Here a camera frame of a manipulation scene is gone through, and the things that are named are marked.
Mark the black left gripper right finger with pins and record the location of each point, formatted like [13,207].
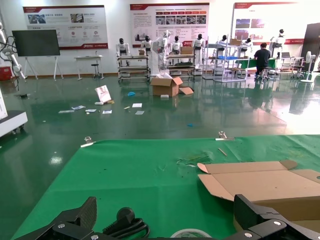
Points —
[252,215]

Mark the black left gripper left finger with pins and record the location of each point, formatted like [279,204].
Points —
[86,215]

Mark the white jointed robot arm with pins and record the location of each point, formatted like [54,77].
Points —
[10,52]

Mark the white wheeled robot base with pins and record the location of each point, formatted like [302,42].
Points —
[10,120]

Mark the open cardboard box with hole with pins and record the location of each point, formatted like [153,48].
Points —
[250,185]

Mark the red box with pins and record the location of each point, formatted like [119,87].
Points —
[5,73]

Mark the green tablecloth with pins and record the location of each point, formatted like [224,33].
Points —
[125,175]

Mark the translucent tape roll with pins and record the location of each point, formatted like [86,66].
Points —
[190,235]

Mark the thin wooden stick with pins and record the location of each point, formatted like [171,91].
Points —
[222,151]

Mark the metal binder clip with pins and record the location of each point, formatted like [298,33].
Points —
[223,136]
[88,141]

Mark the small blue scrap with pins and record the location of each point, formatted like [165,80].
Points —
[190,124]

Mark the white paper sheet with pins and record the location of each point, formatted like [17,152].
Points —
[137,105]

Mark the white paper bag red print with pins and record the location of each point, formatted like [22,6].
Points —
[102,93]

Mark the blue cloth scrap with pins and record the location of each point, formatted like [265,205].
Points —
[131,94]

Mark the black round stool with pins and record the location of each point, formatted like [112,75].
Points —
[95,65]

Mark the large open cardboard carton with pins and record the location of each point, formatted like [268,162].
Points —
[165,86]

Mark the green topped work table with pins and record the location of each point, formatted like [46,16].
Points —
[252,63]

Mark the white monitor stand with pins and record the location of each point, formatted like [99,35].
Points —
[41,67]

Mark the metal roller workbench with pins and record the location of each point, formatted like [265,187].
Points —
[133,67]
[181,65]

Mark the white side table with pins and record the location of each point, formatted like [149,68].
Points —
[87,58]

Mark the person in black shirt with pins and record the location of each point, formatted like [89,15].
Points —
[262,57]

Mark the white black-headed humanoid robot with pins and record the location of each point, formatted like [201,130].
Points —
[122,47]
[176,45]
[223,42]
[280,40]
[199,43]
[147,43]

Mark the black flat screen monitor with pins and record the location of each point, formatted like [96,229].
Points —
[36,43]

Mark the dark cabinet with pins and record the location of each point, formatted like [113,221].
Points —
[311,45]

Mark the tall plastic-wrapped white robot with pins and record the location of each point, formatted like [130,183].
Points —
[162,50]

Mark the grey metal frame rack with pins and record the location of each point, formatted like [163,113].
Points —
[225,75]

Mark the white pedestal fan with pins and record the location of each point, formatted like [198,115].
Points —
[308,60]

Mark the wall poster with round icons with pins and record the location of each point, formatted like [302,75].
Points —
[65,25]

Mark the wall poster with red photos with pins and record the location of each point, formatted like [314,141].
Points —
[260,15]

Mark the wall poster with photo row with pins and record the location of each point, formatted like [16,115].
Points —
[170,15]

